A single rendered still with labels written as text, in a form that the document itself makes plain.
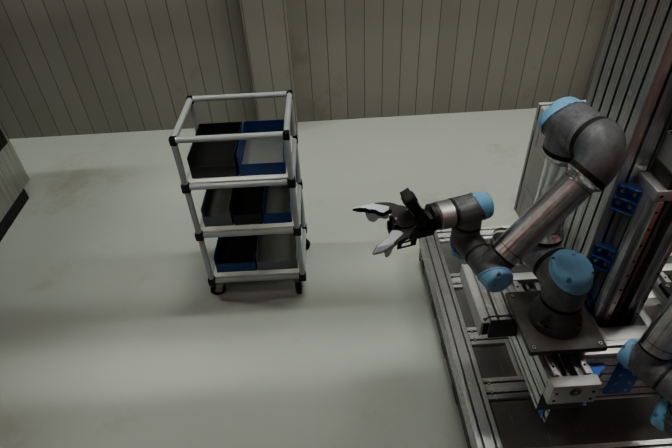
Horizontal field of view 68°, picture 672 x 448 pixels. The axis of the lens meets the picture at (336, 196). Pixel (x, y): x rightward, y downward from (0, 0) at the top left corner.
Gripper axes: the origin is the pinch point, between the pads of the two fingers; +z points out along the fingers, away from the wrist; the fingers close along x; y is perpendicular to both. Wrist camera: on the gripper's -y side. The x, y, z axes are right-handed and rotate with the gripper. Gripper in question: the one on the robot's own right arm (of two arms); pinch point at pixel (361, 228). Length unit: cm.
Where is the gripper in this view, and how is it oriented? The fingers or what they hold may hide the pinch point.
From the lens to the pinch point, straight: 122.8
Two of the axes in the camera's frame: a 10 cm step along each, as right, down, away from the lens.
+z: -9.6, 2.1, -2.1
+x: -3.0, -6.8, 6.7
